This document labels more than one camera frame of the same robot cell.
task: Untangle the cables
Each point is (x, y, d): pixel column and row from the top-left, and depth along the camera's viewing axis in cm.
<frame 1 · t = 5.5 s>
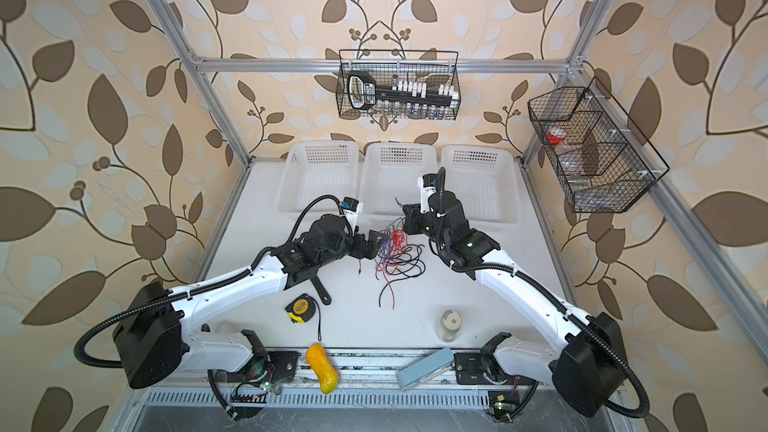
left hand: (375, 231, 79), fingers open
right hand: (404, 209, 77), fingers closed
left white plastic basket: (313, 169, 122), on the table
middle white plastic basket: (389, 176, 119), on the table
right white plastic basket: (484, 179, 117), on the table
yellow black tape measure: (302, 310, 82), point 4 cm above the table

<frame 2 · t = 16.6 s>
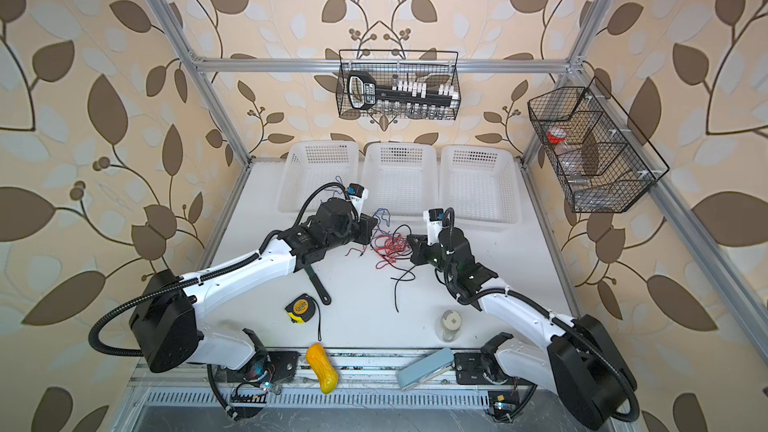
left hand: (379, 218, 79), fingers closed
right hand: (408, 240, 82), fingers closed
the named things where they were.

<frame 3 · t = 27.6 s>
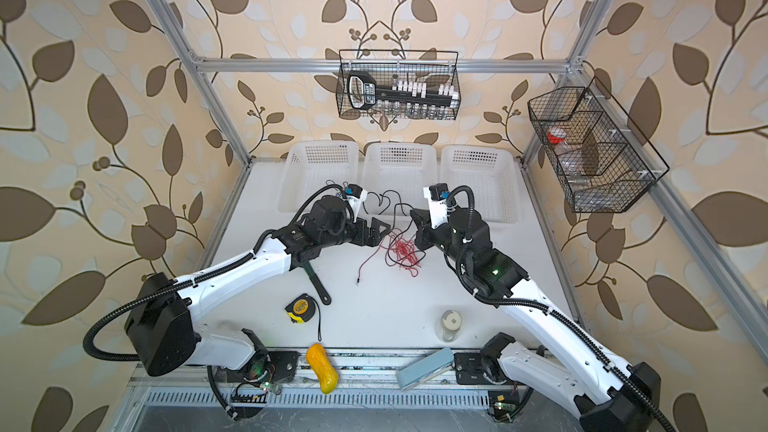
left hand: (380, 222, 78), fingers open
right hand: (413, 214, 70), fingers closed
the named things where they were.

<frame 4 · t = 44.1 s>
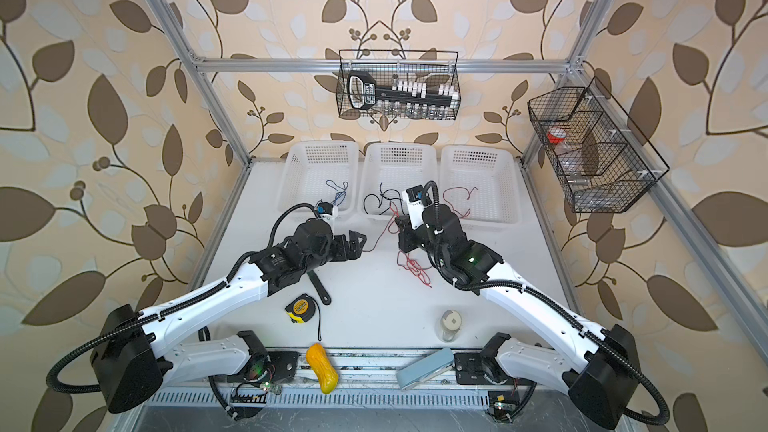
left hand: (356, 237, 79), fingers open
right hand: (397, 221, 74), fingers closed
the named things where they were.

